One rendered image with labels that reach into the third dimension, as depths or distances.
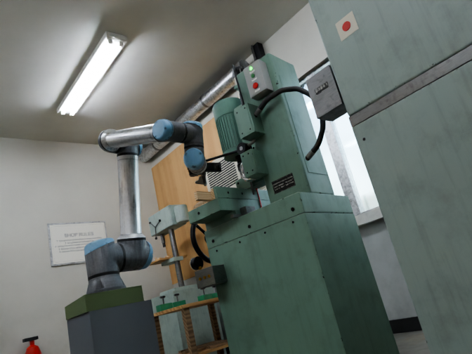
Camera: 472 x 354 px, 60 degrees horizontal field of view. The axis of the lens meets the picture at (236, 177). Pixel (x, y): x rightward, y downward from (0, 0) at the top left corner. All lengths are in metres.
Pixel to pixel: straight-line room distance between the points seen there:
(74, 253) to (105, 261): 2.73
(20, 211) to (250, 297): 3.39
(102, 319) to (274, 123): 1.16
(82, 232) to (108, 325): 3.01
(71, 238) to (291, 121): 3.44
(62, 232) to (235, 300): 3.21
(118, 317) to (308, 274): 0.88
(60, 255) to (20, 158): 1.15
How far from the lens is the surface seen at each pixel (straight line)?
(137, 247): 2.22
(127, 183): 2.27
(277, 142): 1.92
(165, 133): 1.77
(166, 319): 4.28
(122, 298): 2.05
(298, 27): 3.87
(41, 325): 4.66
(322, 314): 1.68
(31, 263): 4.73
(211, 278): 1.91
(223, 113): 2.20
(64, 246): 4.83
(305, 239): 1.68
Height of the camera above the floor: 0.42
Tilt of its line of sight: 17 degrees up
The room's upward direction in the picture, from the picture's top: 14 degrees counter-clockwise
